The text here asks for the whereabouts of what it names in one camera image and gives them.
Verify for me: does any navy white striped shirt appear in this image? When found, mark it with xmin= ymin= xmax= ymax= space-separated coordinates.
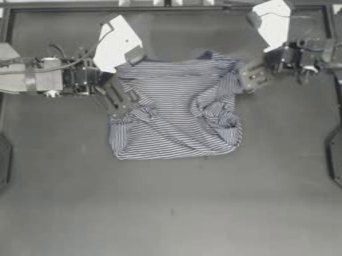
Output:
xmin=105 ymin=49 xmax=245 ymax=161

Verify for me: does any black side block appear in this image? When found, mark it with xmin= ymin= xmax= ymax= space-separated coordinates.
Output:
xmin=0 ymin=133 xmax=13 ymax=193
xmin=326 ymin=126 xmax=342 ymax=188

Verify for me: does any black table frame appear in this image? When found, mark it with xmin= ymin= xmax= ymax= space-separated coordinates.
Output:
xmin=0 ymin=1 xmax=342 ymax=44

